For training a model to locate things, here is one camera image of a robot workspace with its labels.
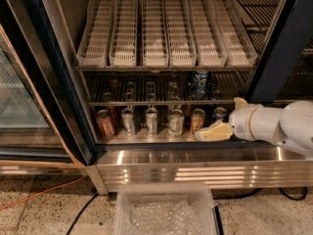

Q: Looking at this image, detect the middle wire shelf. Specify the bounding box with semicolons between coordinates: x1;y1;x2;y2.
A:
85;70;248;107

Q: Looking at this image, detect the orange brown can bottom shelf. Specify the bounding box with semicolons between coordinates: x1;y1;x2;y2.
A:
190;109;205;135

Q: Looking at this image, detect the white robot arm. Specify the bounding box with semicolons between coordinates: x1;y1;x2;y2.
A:
195;97;313;157

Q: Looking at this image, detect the white can glide tray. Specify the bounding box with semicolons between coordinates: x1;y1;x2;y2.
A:
189;0;227;68
109;0;139;68
164;0;197;68
142;0;168;68
211;0;257;68
76;0;114;67

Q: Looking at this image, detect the silver green can bottom shelf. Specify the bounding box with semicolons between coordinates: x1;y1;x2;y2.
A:
167;109;185;137

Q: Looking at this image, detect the stainless steel fridge base grille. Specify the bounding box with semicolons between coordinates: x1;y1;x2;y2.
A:
86;147;313;195

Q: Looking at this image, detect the black power cable left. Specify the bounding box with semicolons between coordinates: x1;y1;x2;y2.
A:
66;193;100;235

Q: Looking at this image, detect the black power cable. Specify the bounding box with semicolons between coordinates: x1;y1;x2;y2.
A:
66;193;100;235
213;187;308;202

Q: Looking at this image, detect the black power cable right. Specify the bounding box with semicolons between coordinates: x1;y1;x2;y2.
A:
213;187;308;202

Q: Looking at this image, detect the orange extension cable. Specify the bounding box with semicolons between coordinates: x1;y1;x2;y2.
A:
0;174;88;212

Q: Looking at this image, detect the orange-red can bottom shelf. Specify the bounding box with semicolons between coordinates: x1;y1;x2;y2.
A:
96;110;115;137

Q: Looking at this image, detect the dark fridge centre pillar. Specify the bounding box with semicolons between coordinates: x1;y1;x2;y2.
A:
246;0;313;103

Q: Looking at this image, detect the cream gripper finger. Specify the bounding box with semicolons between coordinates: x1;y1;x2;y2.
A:
195;120;233;142
234;97;247;109

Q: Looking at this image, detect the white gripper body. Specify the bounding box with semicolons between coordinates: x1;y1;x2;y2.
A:
229;104;262;141

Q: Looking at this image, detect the blue pepsi can shelf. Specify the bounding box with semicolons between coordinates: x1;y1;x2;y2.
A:
189;71;208;100
212;107;227;122

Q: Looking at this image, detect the blue pepsi can bottom shelf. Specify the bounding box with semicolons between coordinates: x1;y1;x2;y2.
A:
212;107;227;122

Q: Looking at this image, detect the open glass fridge door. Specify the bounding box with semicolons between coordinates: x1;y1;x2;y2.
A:
0;0;94;166

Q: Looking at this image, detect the clear plastic bin with ice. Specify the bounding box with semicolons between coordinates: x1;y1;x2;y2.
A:
112;182;220;235

